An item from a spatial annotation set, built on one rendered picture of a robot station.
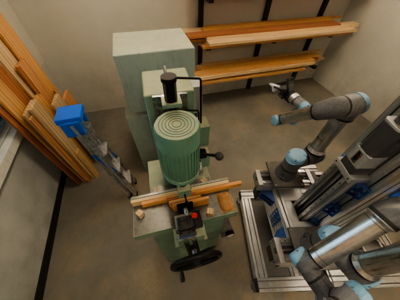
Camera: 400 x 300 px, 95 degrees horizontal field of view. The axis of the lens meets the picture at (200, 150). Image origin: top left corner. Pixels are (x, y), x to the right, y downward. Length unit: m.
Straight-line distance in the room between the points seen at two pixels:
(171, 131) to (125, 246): 1.62
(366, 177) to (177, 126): 0.89
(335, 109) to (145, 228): 1.15
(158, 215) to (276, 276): 1.13
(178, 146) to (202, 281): 1.51
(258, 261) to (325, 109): 1.27
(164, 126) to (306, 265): 0.75
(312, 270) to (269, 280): 0.95
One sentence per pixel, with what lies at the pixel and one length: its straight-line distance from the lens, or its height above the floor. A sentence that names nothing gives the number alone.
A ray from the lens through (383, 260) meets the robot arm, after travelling 1.04.
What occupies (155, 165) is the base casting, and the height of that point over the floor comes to 0.80.
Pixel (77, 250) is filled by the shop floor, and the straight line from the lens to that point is 2.29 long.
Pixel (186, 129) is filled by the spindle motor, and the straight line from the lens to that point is 0.66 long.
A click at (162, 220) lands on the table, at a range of 1.14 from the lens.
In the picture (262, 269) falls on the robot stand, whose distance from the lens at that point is 1.83.
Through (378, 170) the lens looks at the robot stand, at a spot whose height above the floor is 1.31.
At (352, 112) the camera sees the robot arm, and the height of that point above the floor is 1.41.
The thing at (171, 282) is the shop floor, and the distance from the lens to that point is 1.98.
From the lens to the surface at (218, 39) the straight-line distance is 2.74.
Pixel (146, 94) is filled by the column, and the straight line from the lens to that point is 0.83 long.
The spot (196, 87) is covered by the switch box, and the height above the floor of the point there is 1.47.
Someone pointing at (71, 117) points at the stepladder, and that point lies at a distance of 1.49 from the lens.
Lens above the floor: 1.96
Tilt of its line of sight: 50 degrees down
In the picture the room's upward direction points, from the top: 2 degrees clockwise
